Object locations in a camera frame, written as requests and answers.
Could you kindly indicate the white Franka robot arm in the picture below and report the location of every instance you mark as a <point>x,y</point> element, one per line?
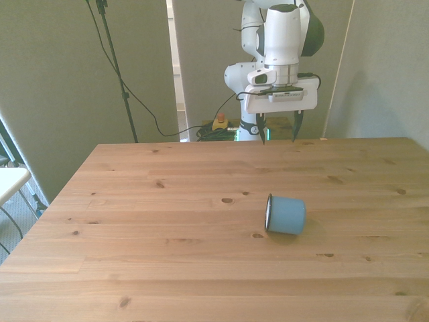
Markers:
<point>281,33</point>

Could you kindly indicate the yellow emergency stop button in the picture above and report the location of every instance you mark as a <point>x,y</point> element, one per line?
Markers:
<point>221,122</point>

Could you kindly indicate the white side table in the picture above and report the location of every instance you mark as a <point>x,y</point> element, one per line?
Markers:
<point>11,181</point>

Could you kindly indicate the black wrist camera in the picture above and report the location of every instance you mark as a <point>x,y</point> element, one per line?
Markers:
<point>285,94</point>

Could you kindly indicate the black tripod stand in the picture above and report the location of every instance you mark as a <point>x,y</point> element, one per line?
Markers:
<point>125,97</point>

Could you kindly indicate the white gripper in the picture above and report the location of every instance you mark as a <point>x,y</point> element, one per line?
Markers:
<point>281,104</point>

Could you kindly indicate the blue mug with black rim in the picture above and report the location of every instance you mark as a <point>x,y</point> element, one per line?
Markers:
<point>286,216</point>

